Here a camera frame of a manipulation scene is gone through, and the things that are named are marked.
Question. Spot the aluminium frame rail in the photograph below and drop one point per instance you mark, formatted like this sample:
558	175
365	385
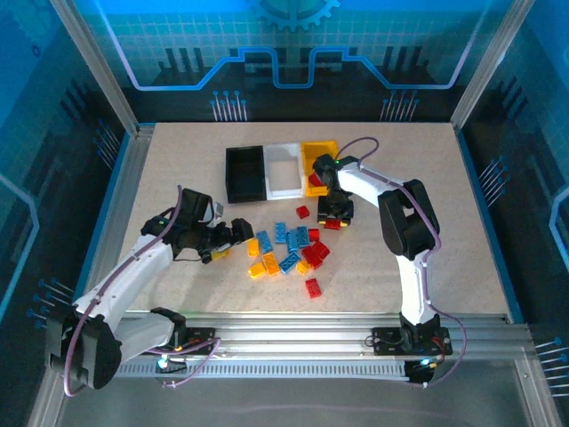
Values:
289	331

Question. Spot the aluminium side rail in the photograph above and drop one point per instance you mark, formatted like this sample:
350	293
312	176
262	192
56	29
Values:
126	178

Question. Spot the blue lego brick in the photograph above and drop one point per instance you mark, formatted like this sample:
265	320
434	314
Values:
289	262
292	241
280	232
302	236
264	242

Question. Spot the aluminium base frame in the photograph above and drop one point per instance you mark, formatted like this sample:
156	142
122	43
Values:
284	400

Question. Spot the yellow plastic container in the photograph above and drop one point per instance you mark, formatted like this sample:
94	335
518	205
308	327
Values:
320	149

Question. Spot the aluminium frame post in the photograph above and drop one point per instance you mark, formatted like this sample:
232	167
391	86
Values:
491	66
98	66

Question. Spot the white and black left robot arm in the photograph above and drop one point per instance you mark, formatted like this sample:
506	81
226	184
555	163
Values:
133	276

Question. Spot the white plastic container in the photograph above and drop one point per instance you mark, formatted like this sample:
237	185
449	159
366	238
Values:
280	149

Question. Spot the black plastic container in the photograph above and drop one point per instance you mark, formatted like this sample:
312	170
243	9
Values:
244	173

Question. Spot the blue table edge strip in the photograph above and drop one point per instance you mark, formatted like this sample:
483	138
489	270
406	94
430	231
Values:
487	222

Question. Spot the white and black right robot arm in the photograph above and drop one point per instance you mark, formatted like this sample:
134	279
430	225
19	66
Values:
413	289

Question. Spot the yellow lego brick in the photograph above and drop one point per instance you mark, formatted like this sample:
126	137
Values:
253	247
304	267
270	263
257	270

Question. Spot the small LED circuit board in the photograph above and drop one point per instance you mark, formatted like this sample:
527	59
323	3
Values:
424	364
163	362

